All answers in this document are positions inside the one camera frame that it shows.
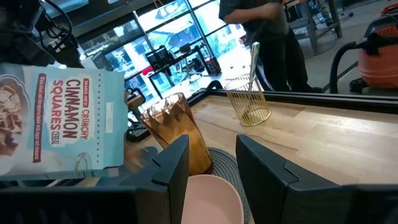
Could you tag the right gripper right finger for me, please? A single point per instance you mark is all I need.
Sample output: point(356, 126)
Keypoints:
point(267, 186)

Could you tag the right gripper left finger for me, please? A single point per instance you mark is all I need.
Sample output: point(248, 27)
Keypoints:
point(168, 174)

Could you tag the pink plate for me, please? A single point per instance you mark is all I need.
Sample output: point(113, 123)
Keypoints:
point(208, 202)

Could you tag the amber faceted glass tumbler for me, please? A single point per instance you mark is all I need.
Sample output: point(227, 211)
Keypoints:
point(177, 124)

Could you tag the cinnamon squares cereal box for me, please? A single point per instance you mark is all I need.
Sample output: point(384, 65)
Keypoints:
point(62, 124)

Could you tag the grey round woven placemat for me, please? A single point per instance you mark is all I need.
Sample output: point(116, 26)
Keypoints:
point(227, 168)

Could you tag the wooden top workbench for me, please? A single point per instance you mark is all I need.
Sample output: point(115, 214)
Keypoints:
point(135, 99)

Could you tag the black red box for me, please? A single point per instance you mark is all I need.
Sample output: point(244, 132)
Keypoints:
point(213, 66)

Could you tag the person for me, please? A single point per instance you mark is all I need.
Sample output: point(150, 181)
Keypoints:
point(273, 46)

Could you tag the grey metal workbench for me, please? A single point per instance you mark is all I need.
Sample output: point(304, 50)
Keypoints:
point(306, 31)

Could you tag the orange black shop vacuum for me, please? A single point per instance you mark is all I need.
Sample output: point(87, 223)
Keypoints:
point(379, 62)

